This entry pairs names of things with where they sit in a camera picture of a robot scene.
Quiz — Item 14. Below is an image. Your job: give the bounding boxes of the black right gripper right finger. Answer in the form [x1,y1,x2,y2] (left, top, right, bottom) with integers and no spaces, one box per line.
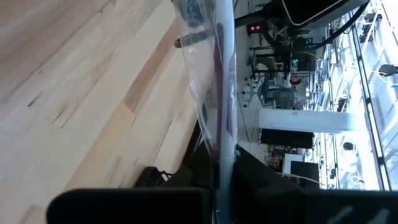
[233,144,398,224]

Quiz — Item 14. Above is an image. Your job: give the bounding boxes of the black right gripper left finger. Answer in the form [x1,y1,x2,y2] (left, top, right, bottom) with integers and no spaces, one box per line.
[46,144,216,224]

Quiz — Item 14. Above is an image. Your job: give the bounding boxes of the black desk monitor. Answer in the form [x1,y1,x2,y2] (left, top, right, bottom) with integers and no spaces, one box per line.
[290,160,321,190]

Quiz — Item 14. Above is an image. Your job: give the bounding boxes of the tall black cabinet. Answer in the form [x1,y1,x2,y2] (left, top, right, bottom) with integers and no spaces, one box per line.
[260,128,315,149]

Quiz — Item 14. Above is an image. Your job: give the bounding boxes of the white building column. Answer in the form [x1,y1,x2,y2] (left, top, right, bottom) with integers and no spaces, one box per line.
[258,108,359,134]

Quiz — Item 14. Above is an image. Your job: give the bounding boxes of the grey mesh office chair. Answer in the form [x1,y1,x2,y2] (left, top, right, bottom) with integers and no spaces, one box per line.
[257,77,295,110]

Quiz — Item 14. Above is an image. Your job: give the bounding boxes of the black device red lights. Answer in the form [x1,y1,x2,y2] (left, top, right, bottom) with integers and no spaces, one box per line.
[246,22,264,35]

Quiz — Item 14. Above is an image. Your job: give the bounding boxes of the large black monitor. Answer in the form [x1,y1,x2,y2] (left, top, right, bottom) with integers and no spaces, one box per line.
[281,0,370,29]

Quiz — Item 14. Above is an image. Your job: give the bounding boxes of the black wire mesh caddy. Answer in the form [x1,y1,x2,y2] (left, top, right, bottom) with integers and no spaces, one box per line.
[133,166,174,189]

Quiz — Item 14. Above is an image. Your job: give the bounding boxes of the black ceiling camera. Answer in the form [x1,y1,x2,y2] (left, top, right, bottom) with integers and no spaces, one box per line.
[378,63,398,78]

